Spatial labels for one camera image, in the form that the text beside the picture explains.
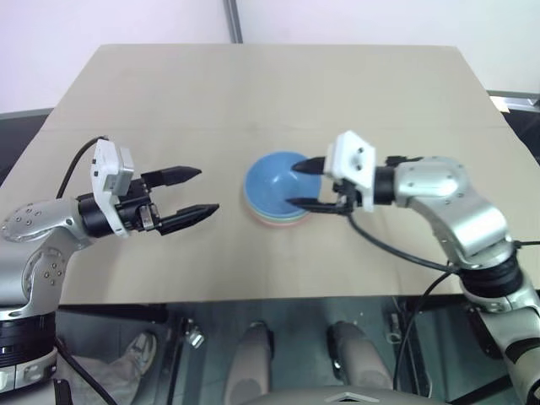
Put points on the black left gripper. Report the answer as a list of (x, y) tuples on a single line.
[(135, 206)]

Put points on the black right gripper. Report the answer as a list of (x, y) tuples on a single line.
[(348, 196)]

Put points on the blue bowl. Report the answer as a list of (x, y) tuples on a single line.
[(270, 185)]

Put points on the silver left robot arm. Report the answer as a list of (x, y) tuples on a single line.
[(42, 213)]

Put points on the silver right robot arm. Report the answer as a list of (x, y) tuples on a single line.
[(439, 185)]

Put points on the green bowl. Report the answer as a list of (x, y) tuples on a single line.
[(274, 220)]

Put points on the person's grey sneaker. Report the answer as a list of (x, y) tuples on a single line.
[(141, 350)]

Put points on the grey rounded leg shell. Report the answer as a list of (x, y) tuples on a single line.
[(358, 358), (249, 363)]

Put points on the person's grey trouser leg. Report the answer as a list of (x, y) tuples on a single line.
[(101, 381)]

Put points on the grey robot torso edge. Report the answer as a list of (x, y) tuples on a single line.
[(346, 398)]

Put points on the grey equipment with tan box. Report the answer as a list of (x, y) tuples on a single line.
[(516, 100)]

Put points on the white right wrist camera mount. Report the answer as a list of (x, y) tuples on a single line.
[(352, 169)]

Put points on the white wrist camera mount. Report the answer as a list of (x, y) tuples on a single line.
[(105, 169), (352, 169)]

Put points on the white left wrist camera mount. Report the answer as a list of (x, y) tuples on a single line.
[(105, 169)]

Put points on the metal table leg bracket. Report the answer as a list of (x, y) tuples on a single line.
[(394, 327), (194, 335)]

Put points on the grey metal post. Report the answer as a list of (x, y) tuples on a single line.
[(233, 21)]

